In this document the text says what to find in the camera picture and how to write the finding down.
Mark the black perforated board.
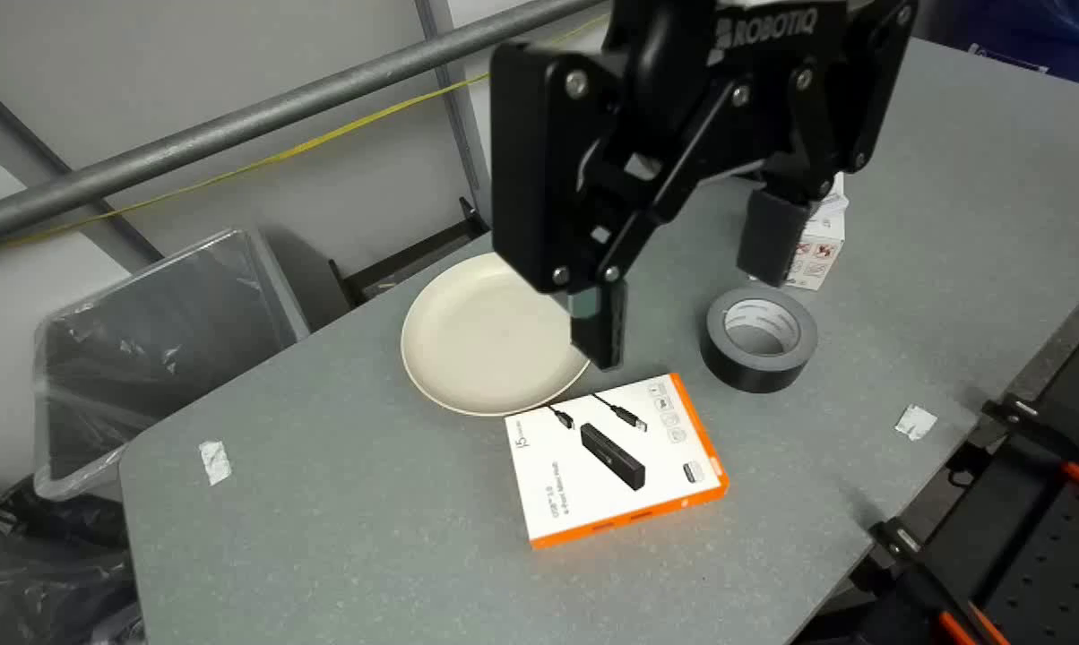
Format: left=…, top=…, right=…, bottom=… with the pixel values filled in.
left=917, top=331, right=1079, bottom=645

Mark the slanted grey metal strut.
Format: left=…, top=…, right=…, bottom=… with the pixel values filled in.
left=0, top=64, right=166, bottom=276

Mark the grey bin with plastic liner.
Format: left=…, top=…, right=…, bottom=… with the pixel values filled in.
left=29, top=225, right=317, bottom=507

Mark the small white printed carton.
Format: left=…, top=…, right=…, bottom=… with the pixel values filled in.
left=784, top=174, right=852, bottom=295

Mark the dark chair base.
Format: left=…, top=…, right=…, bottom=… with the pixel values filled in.
left=258, top=194, right=496, bottom=335

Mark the upright grey metal pole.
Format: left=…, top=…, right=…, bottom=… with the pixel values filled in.
left=411, top=0, right=496, bottom=231

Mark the blue fabric object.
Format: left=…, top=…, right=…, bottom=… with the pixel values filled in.
left=913, top=0, right=1079, bottom=95

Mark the black tape roll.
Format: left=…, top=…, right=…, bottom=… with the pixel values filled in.
left=698, top=285, right=825, bottom=397

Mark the cream round plate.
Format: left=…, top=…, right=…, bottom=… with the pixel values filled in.
left=399, top=250, right=600, bottom=423

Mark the black and orange clamp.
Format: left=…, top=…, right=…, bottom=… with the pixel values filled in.
left=979, top=393, right=1079, bottom=503
left=866, top=515, right=1015, bottom=645

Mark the white and orange product box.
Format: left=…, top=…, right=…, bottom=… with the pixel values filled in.
left=503, top=370, right=735, bottom=557

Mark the thin yellow cable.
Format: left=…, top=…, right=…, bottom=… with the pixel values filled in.
left=0, top=73, right=496, bottom=257

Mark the black plastic bag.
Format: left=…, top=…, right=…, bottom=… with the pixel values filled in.
left=0, top=473, right=152, bottom=645

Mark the long grey metal pole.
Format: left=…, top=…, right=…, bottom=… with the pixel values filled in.
left=0, top=0, right=612, bottom=257

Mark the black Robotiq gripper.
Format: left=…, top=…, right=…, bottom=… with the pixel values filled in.
left=489, top=0, right=925, bottom=373

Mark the white tape sticker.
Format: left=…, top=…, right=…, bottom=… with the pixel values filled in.
left=199, top=438, right=238, bottom=491
left=894, top=403, right=938, bottom=446

